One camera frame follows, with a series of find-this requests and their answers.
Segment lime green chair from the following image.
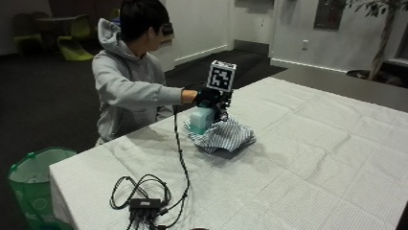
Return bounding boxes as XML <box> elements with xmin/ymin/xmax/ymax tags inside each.
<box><xmin>13</xmin><ymin>12</ymin><xmax>46</xmax><ymax>54</ymax></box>
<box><xmin>56</xmin><ymin>13</ymin><xmax>96</xmax><ymax>61</ymax></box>

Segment dark round table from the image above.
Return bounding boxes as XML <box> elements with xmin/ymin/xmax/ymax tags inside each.
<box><xmin>35</xmin><ymin>15</ymin><xmax>79</xmax><ymax>49</ymax></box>

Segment pale teal plastic container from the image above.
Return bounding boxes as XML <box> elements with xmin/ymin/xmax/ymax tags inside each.
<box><xmin>189</xmin><ymin>106</ymin><xmax>217</xmax><ymax>135</ymax></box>

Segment white cube with black markers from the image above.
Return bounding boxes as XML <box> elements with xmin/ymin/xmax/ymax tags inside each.
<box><xmin>205</xmin><ymin>59</ymin><xmax>238</xmax><ymax>93</ymax></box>

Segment the person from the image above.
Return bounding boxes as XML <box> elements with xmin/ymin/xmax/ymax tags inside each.
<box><xmin>91</xmin><ymin>0</ymin><xmax>200</xmax><ymax>146</ymax></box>

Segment black hub box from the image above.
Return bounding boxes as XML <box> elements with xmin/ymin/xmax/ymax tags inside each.
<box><xmin>128</xmin><ymin>197</ymin><xmax>164</xmax><ymax>211</ymax></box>

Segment indoor tree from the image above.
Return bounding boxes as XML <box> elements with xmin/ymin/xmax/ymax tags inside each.
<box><xmin>345</xmin><ymin>0</ymin><xmax>408</xmax><ymax>87</ymax></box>

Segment black cable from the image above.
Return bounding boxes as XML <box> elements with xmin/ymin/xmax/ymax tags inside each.
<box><xmin>110</xmin><ymin>81</ymin><xmax>209</xmax><ymax>230</ymax></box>

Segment white tablecloth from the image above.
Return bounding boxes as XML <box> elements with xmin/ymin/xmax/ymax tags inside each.
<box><xmin>48</xmin><ymin>77</ymin><xmax>408</xmax><ymax>230</ymax></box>

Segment blue striped cloth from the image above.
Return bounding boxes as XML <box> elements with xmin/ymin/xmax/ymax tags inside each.
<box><xmin>184</xmin><ymin>116</ymin><xmax>258</xmax><ymax>154</ymax></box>

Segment dark wall picture frame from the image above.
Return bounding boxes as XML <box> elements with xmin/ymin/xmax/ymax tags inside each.
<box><xmin>314</xmin><ymin>0</ymin><xmax>346</xmax><ymax>31</ymax></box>

